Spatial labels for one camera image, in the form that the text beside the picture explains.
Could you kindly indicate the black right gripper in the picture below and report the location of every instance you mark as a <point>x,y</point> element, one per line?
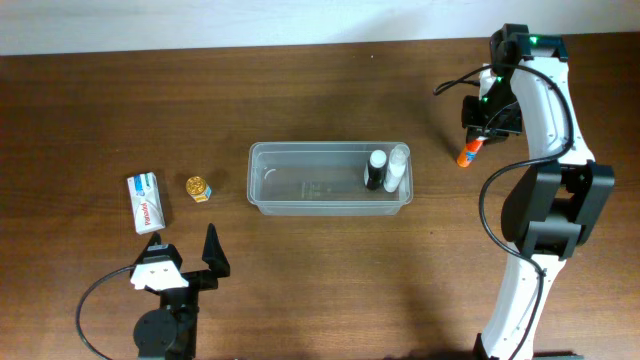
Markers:
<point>470,119</point>

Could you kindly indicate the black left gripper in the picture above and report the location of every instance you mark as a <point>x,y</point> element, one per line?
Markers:
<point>215,260</point>

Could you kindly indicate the orange tube white cap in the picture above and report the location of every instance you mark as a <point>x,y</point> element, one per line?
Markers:
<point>469,152</point>

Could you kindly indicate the white Panadol medicine box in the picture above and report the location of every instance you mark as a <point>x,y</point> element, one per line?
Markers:
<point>145,201</point>

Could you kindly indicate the white plastic bottle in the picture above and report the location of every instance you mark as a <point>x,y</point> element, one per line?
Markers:
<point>396,167</point>

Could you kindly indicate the black bottle white cap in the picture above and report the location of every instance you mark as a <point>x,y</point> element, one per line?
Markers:
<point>375,170</point>

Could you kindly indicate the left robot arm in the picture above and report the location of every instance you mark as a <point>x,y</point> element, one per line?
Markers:
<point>170,331</point>

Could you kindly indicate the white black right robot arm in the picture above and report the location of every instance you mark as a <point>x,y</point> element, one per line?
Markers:
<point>553,208</point>

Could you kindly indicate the clear plastic container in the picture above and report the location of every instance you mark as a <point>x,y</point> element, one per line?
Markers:
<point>321,179</point>

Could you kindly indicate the gold-lidded balm jar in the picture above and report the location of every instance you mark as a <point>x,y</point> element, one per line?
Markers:
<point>198,189</point>

